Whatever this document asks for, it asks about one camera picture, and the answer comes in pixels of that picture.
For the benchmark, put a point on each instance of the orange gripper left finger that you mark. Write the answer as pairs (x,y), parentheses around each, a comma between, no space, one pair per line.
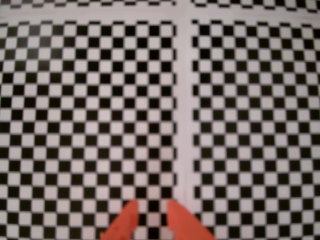
(122,222)

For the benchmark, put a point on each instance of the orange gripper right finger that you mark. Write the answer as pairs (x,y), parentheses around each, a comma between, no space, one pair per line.
(185,225)

